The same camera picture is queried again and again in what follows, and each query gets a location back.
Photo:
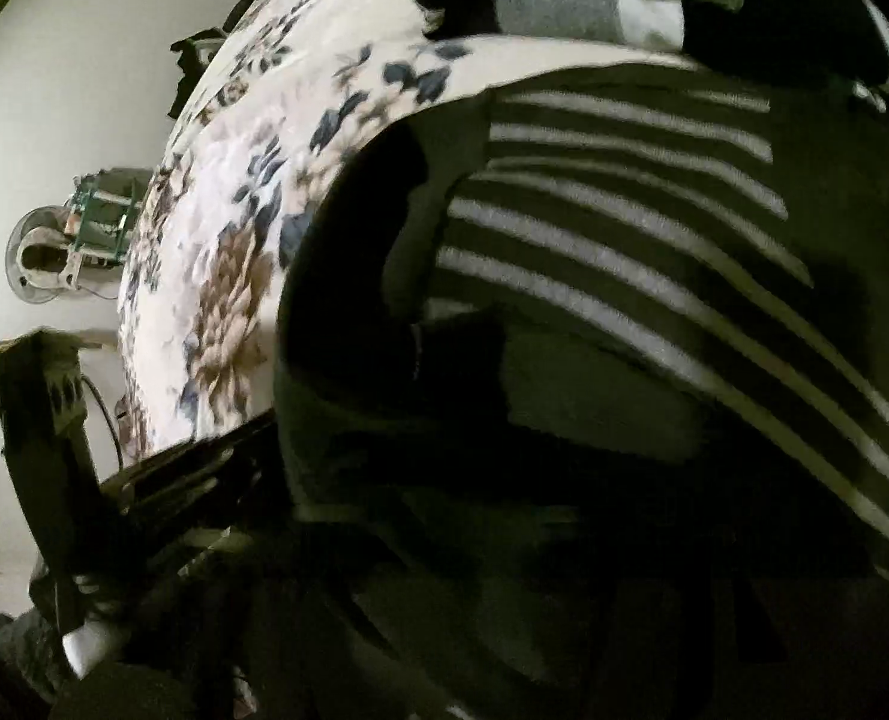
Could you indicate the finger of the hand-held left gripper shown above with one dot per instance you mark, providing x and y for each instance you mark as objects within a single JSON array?
[{"x": 204, "y": 465}]

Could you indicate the green rack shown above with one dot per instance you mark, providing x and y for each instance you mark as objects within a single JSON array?
[{"x": 103, "y": 217}]

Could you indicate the dark white-striped garment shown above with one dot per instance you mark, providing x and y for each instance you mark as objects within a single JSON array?
[{"x": 602, "y": 360}]

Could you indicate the electric fan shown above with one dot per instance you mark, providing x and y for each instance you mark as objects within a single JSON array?
[{"x": 36, "y": 259}]

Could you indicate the dark cloth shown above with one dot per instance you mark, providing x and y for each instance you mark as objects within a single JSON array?
[{"x": 193, "y": 64}]

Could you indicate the floral printed blanket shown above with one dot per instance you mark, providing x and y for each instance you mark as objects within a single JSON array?
[{"x": 212, "y": 255}]

